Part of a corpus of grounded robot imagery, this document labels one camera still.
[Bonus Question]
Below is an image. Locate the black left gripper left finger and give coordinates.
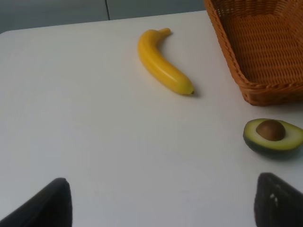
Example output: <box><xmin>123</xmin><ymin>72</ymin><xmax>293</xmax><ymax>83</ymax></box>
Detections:
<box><xmin>0</xmin><ymin>178</ymin><xmax>73</xmax><ymax>227</ymax></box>

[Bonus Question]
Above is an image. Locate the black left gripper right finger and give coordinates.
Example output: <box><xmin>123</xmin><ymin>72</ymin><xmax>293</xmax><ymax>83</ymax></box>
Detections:
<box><xmin>254</xmin><ymin>173</ymin><xmax>303</xmax><ymax>227</ymax></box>

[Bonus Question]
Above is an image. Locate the yellow banana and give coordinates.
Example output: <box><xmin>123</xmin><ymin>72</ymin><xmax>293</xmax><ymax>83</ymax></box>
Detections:
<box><xmin>137</xmin><ymin>28</ymin><xmax>195</xmax><ymax>96</ymax></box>

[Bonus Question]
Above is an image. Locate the orange wicker basket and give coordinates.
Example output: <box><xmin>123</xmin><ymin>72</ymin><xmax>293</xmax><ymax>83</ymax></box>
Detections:
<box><xmin>204</xmin><ymin>0</ymin><xmax>303</xmax><ymax>106</ymax></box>

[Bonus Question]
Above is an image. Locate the halved avocado with pit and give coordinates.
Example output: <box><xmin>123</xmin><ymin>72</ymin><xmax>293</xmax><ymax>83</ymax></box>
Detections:
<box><xmin>243</xmin><ymin>118</ymin><xmax>303</xmax><ymax>158</ymax></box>

